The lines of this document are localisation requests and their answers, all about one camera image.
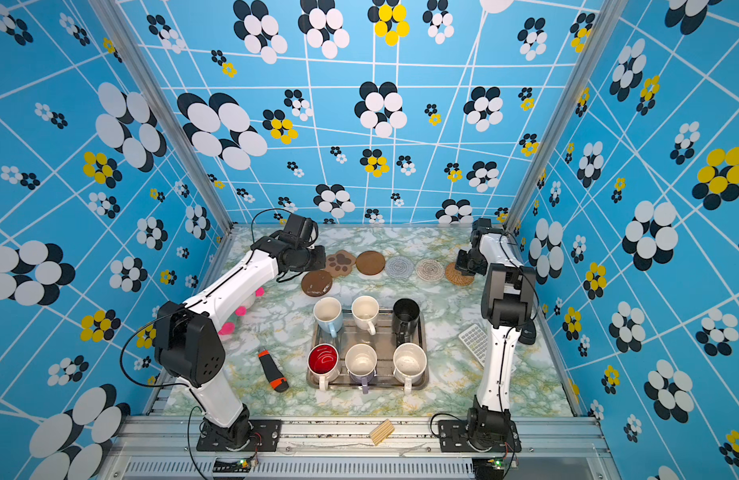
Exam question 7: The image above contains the rattan round coaster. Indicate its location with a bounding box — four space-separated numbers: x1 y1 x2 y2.
445 262 475 286

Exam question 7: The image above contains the dark brown round coaster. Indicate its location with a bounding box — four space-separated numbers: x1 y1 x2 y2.
301 270 334 298

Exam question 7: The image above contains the multicolour woven round coaster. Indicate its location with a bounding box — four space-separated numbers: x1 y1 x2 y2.
415 259 445 282

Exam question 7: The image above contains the cork paw print coaster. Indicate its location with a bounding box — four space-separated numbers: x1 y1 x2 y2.
325 250 357 278

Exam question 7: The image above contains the grey woven round coaster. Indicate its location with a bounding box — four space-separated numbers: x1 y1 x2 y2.
385 255 415 279

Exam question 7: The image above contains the brown wooden round coaster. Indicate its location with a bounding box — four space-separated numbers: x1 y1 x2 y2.
356 250 387 276

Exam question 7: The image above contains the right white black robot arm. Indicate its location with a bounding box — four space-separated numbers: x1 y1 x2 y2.
455 218 537 453

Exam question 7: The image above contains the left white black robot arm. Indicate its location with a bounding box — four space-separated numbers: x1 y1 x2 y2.
154 214 326 450

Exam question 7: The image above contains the light blue mug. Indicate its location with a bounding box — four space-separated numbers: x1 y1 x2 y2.
314 297 344 338

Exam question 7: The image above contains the white calculator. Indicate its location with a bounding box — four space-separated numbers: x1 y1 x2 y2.
459 324 489 367

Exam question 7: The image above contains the white mug back row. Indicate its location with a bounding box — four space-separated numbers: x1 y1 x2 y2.
351 295 379 335

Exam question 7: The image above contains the black mug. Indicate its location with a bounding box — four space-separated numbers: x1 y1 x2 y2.
391 298 421 346

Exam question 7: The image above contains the black computer mouse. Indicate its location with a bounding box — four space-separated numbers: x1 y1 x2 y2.
519 322 537 346

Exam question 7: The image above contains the plush toy white pink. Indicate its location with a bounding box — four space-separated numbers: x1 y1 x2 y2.
219 287 265 339

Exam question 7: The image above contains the red interior mug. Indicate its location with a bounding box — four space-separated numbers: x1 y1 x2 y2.
308 343 340 391

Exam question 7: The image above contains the white mug front right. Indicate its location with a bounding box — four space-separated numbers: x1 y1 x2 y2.
393 343 427 395

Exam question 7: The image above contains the metal tray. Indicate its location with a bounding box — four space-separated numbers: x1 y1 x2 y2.
306 308 431 391

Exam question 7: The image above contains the purple mug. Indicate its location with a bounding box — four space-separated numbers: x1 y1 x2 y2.
345 344 377 394

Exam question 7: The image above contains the small wooden block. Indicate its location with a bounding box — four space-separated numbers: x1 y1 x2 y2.
369 419 395 446

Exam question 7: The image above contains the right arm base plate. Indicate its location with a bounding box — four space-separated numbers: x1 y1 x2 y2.
435 420 523 455

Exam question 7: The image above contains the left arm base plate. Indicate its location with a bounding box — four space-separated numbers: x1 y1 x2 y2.
197 419 283 453

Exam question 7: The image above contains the aluminium front rail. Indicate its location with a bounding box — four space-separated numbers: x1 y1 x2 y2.
100 416 623 479

